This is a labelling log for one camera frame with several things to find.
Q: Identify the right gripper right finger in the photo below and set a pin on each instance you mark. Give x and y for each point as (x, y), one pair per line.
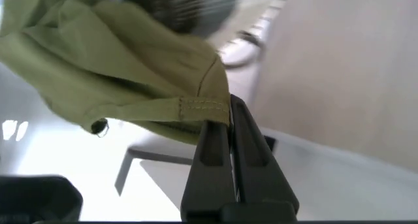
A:
(261, 185)

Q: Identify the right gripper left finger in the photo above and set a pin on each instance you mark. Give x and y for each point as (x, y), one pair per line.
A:
(209, 185)

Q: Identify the green sleeveless shirt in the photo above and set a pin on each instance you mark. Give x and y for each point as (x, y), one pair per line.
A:
(98, 54)

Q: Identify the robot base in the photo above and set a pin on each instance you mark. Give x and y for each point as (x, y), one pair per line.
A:
(36, 198)

